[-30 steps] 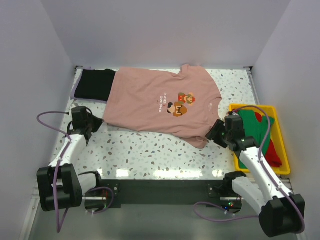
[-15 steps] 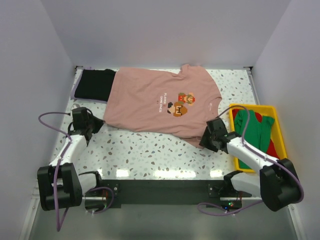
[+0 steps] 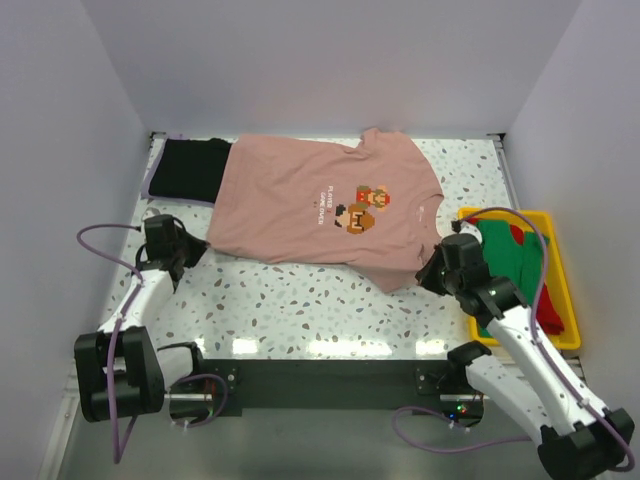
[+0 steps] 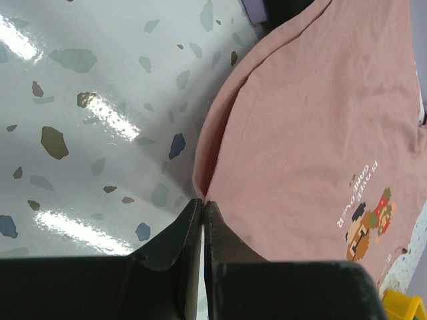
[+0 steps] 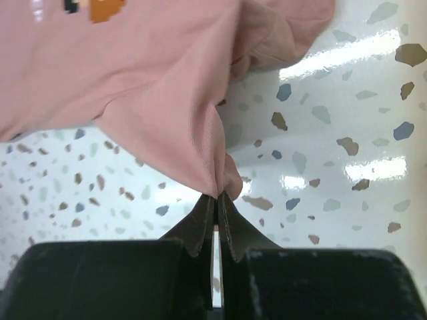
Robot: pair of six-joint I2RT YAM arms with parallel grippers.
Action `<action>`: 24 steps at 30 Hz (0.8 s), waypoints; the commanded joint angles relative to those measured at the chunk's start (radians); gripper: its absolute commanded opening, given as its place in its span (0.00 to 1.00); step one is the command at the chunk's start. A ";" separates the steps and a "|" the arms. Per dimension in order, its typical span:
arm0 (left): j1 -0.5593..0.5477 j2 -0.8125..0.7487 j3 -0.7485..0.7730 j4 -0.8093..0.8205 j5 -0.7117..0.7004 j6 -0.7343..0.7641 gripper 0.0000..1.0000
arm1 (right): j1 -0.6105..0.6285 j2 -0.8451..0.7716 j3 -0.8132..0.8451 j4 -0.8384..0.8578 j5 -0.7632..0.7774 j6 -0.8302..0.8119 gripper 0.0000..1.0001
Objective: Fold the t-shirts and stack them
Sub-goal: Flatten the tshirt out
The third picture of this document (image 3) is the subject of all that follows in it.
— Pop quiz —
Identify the pink printed t-shirt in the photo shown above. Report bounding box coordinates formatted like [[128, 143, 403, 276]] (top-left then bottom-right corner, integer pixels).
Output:
[[207, 128, 444, 292]]

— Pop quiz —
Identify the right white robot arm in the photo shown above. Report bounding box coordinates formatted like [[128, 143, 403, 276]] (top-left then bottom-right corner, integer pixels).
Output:
[[416, 233, 635, 479]]

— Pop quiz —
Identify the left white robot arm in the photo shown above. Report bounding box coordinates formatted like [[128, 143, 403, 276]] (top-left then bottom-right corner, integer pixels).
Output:
[[74, 214, 208, 423]]

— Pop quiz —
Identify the green t-shirt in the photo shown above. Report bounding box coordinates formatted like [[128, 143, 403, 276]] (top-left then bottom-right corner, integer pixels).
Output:
[[475, 219, 515, 284]]

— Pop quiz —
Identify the folded black t-shirt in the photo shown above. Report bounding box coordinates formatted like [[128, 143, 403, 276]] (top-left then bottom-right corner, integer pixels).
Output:
[[142, 138, 232, 205]]

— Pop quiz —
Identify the yellow plastic bin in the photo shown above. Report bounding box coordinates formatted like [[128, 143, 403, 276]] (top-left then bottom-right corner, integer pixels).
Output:
[[458, 207, 582, 351]]

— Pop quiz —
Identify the red t-shirt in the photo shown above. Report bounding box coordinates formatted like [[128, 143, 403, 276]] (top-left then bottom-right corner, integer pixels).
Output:
[[506, 224, 564, 335]]

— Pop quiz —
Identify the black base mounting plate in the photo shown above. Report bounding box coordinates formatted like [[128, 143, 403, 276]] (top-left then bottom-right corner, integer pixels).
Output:
[[166, 359, 485, 426]]

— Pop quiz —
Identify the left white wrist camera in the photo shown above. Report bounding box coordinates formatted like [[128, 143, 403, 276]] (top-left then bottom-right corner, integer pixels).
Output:
[[141, 208, 161, 222]]

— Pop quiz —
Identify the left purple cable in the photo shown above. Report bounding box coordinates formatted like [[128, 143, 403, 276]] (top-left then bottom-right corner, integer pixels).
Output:
[[76, 223, 231, 464]]

